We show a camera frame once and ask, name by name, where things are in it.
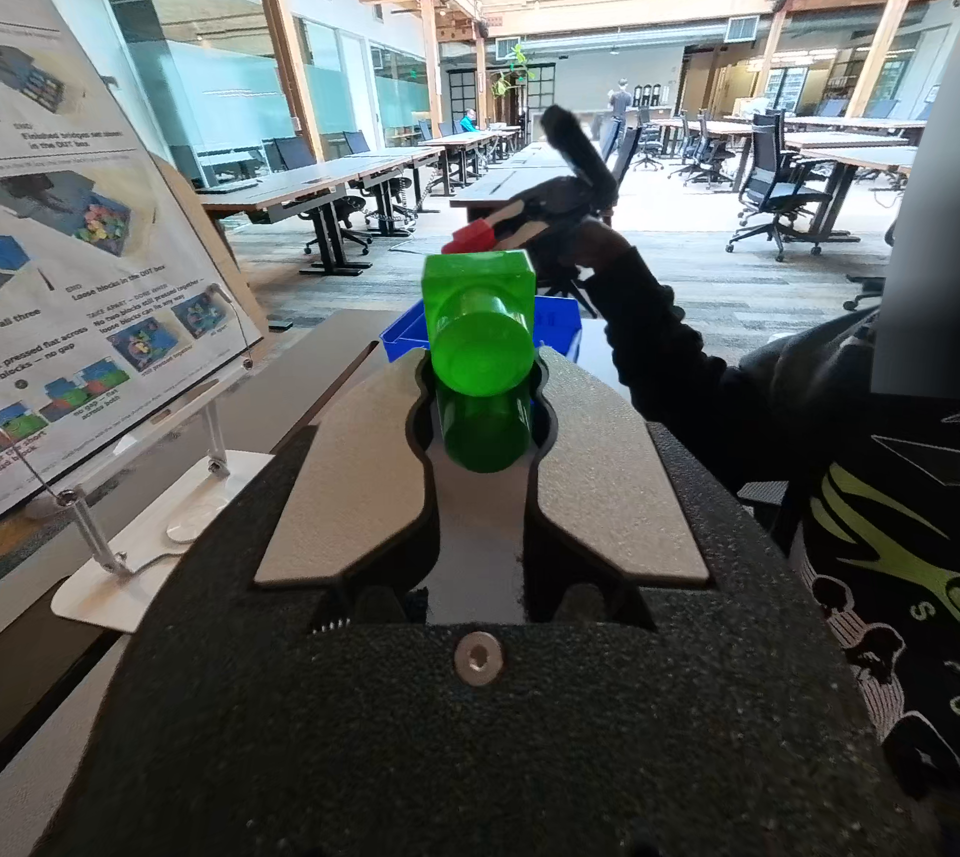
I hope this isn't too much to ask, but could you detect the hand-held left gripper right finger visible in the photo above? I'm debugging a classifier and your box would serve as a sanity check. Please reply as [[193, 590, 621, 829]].
[[525, 344, 712, 588]]

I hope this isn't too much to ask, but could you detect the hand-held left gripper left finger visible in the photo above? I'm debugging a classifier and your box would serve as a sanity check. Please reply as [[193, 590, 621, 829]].
[[252, 347, 444, 591]]

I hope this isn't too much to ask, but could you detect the red mega block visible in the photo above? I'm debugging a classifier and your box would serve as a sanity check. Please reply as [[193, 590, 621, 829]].
[[441, 218, 501, 260]]

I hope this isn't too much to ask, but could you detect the blue plastic bin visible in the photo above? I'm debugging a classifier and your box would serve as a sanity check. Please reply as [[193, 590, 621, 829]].
[[380, 295, 585, 363]]

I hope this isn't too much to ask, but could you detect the green mega block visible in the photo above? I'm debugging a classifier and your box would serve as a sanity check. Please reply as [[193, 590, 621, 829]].
[[419, 250, 540, 474]]

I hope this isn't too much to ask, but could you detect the long dark table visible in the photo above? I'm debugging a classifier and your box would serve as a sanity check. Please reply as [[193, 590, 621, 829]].
[[450, 142, 579, 222], [195, 145, 448, 276]]

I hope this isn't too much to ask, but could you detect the potted green plant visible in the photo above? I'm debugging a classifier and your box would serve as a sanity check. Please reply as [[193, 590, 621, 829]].
[[495, 40, 535, 90]]

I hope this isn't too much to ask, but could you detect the black office chair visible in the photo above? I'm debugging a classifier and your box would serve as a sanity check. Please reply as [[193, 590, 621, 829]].
[[263, 137, 376, 258], [726, 115, 835, 261]]

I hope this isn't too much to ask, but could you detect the person's printed top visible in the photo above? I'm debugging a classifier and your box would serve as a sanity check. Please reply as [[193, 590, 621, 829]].
[[735, 302, 960, 813]]

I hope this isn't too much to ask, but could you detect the printed instruction sheet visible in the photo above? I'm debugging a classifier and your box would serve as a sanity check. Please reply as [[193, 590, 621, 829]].
[[0, 0, 265, 516]]

